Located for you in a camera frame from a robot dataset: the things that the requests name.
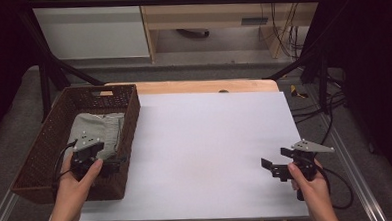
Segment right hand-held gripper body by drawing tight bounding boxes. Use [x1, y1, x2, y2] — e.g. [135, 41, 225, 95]
[270, 136, 338, 203]

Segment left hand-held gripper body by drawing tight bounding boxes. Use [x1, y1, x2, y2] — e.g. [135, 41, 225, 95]
[68, 129, 122, 184]

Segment grey pants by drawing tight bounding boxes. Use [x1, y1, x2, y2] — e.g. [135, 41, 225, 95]
[61, 111, 128, 164]

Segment brown wicker basket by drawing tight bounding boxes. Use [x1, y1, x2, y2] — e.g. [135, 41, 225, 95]
[6, 83, 146, 207]

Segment person's right hand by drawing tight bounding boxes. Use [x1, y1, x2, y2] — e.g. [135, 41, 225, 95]
[286, 158, 333, 210]

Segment person's left hand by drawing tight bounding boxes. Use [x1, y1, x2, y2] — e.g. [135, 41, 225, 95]
[52, 150, 106, 216]

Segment white table sheet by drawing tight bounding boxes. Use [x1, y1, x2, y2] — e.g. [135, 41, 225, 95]
[72, 87, 311, 221]

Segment yellow and black tape piece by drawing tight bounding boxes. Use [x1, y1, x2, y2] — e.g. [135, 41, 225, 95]
[289, 83, 310, 100]

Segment black tripod stand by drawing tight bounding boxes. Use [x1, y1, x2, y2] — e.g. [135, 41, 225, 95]
[18, 7, 107, 125]
[262, 43, 339, 117]

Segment wooden table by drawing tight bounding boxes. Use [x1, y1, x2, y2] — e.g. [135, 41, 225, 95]
[103, 75, 281, 100]

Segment white cabinet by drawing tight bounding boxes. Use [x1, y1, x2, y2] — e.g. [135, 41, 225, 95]
[28, 0, 152, 64]

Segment black curtain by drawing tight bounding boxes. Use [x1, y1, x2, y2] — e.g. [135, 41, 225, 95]
[298, 0, 392, 200]
[0, 0, 41, 147]

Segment grey label on desk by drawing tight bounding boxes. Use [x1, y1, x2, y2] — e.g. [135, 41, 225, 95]
[240, 16, 269, 26]

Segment dark object under desk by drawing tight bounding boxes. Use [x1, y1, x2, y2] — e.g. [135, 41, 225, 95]
[175, 27, 211, 40]

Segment light wooden desk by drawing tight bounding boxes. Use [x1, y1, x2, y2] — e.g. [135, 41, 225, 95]
[136, 0, 329, 66]

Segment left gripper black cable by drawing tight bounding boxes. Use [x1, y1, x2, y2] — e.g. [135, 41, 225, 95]
[49, 139, 81, 193]

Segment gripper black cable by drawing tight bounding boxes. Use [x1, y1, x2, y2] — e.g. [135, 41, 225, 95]
[49, 139, 81, 193]
[314, 163, 355, 211]

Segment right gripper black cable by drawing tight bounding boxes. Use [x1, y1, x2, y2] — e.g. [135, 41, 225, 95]
[314, 163, 355, 211]

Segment black floor cables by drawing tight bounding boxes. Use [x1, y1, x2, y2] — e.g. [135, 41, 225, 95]
[287, 67, 350, 147]

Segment bundle of hanging cables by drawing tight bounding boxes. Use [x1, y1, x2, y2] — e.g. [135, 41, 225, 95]
[267, 0, 316, 61]

